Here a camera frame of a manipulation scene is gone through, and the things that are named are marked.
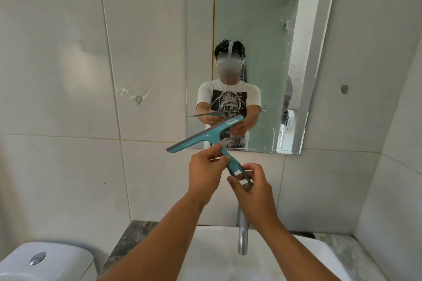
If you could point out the person's right hand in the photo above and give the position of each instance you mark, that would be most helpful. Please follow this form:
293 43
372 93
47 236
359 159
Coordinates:
257 198

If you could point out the person's left hand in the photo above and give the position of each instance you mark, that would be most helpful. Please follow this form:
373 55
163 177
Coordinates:
202 175

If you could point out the person's left thumb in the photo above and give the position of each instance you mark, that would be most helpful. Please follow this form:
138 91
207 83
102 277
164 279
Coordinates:
211 151

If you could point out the person's right thumb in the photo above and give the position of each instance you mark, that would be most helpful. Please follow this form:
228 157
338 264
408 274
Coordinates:
234 184

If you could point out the teal window squeegee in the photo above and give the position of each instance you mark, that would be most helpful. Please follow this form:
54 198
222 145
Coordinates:
197 139

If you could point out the person's left forearm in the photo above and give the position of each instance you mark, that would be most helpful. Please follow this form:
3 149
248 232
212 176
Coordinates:
164 244

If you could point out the person's right forearm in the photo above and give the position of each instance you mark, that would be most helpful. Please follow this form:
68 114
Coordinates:
290 251

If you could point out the chrome sink faucet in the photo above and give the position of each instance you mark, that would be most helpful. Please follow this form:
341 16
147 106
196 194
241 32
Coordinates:
243 234

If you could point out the white ceramic sink basin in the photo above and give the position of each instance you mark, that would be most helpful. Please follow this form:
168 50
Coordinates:
214 257

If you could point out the grey marble countertop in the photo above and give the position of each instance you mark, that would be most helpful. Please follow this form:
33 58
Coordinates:
132 238

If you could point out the white toilet cistern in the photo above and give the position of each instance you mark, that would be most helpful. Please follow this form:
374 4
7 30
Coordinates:
49 264

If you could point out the chrome flush button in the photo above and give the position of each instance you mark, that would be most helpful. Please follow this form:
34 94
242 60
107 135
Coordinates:
37 258

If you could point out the small metal wall hook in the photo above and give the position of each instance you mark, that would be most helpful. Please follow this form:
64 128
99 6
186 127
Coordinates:
138 99

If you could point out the frameless wall mirror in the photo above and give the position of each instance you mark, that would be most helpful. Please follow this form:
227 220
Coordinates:
257 27

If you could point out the round metal wall knob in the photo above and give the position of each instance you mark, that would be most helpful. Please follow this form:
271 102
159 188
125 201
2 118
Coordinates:
344 89

